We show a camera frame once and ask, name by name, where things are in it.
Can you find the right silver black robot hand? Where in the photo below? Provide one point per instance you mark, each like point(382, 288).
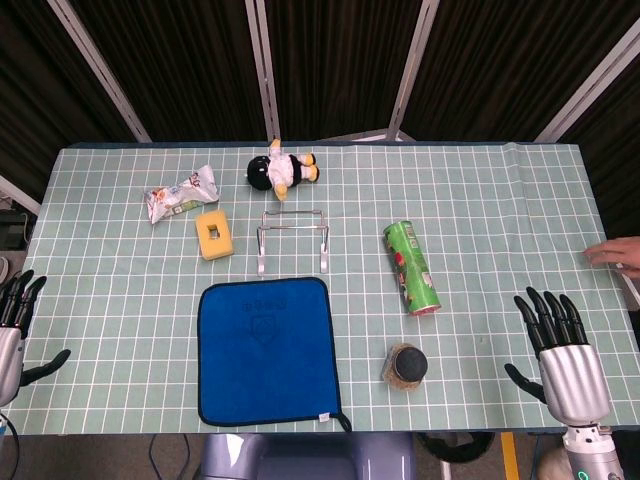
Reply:
point(575, 385)

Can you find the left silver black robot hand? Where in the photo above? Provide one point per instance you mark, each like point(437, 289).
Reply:
point(11, 360)

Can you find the blue microfiber cloth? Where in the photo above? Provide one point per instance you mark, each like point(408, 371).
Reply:
point(270, 355)

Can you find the green grid tablecloth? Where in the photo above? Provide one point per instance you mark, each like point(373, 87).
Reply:
point(125, 300)

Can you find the yellow sponge with square hole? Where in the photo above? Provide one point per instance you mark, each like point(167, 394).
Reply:
point(207, 245)

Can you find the black equipment box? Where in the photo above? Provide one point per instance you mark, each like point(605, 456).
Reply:
point(12, 230)

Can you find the black round stool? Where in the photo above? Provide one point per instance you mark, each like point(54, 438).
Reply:
point(457, 447)

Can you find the person's bare hand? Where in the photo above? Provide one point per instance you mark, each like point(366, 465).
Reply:
point(617, 252)

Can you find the glass jar with black lid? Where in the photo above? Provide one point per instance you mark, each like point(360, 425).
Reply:
point(409, 365)

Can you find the green chips can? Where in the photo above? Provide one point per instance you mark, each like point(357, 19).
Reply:
point(410, 265)

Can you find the white crumpled snack bag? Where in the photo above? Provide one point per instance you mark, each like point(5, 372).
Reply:
point(175, 197)

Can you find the grey-blue robot torso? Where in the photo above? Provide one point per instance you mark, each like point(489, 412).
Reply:
point(310, 460)

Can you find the plush doll with black head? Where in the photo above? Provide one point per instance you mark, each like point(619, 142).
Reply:
point(280, 170)

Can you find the dark pleated curtain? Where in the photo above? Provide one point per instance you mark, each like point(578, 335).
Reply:
point(340, 60)

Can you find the white partition frame post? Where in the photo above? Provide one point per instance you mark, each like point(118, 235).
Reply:
point(17, 195)
point(590, 85)
point(95, 65)
point(412, 65)
point(262, 65)
point(632, 292)

